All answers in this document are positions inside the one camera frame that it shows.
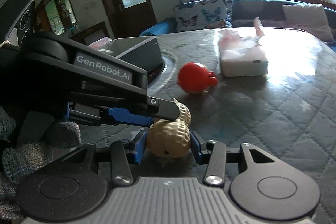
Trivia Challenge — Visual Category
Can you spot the tan peanut toy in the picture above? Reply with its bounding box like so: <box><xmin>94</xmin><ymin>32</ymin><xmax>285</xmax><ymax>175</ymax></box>
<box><xmin>146</xmin><ymin>98</ymin><xmax>191</xmax><ymax>159</ymax></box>

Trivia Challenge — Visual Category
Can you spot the red round toy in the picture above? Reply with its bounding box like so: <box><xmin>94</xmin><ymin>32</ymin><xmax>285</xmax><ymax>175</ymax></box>
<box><xmin>177</xmin><ymin>62</ymin><xmax>218</xmax><ymax>94</ymax></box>

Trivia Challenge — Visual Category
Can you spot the gloved hand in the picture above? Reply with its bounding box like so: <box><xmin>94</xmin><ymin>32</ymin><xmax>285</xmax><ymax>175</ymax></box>
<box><xmin>1</xmin><ymin>108</ymin><xmax>81</xmax><ymax>223</ymax></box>

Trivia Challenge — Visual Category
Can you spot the round lazy susan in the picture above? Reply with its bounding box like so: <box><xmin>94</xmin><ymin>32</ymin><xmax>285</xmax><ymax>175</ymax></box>
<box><xmin>148</xmin><ymin>50</ymin><xmax>178</xmax><ymax>93</ymax></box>

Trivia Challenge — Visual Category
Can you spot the tissue pack near door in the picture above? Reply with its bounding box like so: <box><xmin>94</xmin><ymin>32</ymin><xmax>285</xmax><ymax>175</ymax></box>
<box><xmin>88</xmin><ymin>37</ymin><xmax>113</xmax><ymax>49</ymax></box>

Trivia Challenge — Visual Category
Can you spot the grey cardboard box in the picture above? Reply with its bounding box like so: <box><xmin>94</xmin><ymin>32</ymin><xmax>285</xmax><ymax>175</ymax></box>
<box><xmin>97</xmin><ymin>36</ymin><xmax>164</xmax><ymax>85</ymax></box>

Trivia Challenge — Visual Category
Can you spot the wooden cabinet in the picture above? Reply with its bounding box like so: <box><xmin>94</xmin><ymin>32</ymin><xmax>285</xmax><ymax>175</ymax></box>
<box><xmin>34</xmin><ymin>0</ymin><xmax>109</xmax><ymax>46</ymax></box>

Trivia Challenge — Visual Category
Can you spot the quilted table mat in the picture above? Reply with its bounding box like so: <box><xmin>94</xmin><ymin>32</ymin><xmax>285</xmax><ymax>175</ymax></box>
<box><xmin>80</xmin><ymin>28</ymin><xmax>335</xmax><ymax>223</ymax></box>

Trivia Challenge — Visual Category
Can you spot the tissue pack near window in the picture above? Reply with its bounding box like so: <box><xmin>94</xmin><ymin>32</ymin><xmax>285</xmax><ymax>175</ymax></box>
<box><xmin>218</xmin><ymin>17</ymin><xmax>269</xmax><ymax>77</ymax></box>

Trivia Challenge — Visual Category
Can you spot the butterfly pillow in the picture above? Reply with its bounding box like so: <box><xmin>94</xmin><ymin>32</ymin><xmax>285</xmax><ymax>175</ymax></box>
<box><xmin>173</xmin><ymin>0</ymin><xmax>233</xmax><ymax>32</ymax></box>

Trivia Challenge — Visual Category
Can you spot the blue sofa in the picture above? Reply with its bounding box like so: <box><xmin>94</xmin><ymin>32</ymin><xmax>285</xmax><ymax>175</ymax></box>
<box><xmin>139</xmin><ymin>0</ymin><xmax>336</xmax><ymax>44</ymax></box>

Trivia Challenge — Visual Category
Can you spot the grey cushion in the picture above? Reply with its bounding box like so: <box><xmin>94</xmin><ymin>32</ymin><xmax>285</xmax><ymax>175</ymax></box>
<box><xmin>282</xmin><ymin>4</ymin><xmax>334</xmax><ymax>42</ymax></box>

